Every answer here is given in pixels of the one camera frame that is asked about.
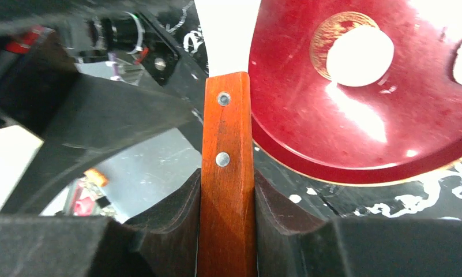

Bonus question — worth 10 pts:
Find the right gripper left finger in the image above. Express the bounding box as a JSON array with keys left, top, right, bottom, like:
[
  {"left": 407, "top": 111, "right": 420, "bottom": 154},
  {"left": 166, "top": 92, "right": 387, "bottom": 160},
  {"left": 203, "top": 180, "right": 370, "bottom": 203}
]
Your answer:
[{"left": 0, "top": 170, "right": 201, "bottom": 276}]

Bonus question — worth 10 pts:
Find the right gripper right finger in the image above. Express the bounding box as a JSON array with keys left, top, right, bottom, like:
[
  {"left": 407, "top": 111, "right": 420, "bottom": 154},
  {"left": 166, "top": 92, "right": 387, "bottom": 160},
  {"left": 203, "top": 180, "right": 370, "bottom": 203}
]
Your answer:
[{"left": 254, "top": 171, "right": 462, "bottom": 276}]

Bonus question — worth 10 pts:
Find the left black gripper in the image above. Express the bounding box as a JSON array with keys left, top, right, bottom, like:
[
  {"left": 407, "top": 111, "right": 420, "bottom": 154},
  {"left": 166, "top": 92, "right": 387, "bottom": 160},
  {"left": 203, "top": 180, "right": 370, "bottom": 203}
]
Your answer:
[{"left": 0, "top": 26, "right": 197, "bottom": 214}]

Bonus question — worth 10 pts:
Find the scraper knife orange handle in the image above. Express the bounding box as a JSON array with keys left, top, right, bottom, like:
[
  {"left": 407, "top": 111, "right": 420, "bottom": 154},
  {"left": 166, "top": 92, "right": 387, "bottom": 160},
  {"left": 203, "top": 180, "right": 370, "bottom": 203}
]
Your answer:
[{"left": 196, "top": 1, "right": 260, "bottom": 276}]

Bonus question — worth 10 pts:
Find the round red tray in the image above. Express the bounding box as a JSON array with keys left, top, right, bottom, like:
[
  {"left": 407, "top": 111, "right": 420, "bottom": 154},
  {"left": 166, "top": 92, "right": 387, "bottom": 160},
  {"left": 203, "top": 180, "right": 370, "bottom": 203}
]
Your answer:
[{"left": 249, "top": 1, "right": 462, "bottom": 186}]

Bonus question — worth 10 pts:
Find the cut round dough wrapper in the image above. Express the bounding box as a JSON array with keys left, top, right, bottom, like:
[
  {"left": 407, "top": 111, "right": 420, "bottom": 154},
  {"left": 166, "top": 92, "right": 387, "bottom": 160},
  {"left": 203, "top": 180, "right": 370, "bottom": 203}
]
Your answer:
[{"left": 326, "top": 25, "right": 395, "bottom": 87}]

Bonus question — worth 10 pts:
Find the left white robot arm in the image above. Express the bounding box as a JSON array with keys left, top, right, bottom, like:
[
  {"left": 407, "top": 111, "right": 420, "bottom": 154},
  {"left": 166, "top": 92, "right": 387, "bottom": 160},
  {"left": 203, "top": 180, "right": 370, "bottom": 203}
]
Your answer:
[{"left": 0, "top": 1, "right": 204, "bottom": 215}]

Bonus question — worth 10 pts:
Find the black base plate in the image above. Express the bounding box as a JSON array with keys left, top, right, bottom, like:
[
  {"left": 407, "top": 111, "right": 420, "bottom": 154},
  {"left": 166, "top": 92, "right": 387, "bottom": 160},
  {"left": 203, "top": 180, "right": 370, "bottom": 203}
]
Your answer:
[{"left": 140, "top": 1, "right": 208, "bottom": 152}]

